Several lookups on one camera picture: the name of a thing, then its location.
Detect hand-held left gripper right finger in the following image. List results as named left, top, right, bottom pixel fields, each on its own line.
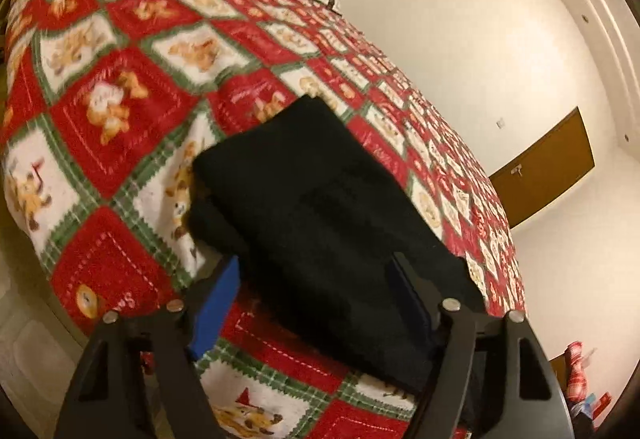
left=389, top=252, right=574, bottom=439

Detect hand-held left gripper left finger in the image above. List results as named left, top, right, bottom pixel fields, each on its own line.
left=52, top=258, right=242, bottom=439

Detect black pants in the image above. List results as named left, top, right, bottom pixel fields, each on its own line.
left=187, top=95, right=488, bottom=395

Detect red striped cloth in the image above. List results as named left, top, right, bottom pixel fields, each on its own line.
left=565, top=341, right=613, bottom=420

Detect brown wooden door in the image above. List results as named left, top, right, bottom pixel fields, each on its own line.
left=487, top=106, right=596, bottom=230

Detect red printed patchwork blanket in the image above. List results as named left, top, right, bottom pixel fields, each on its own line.
left=0, top=0, right=526, bottom=439

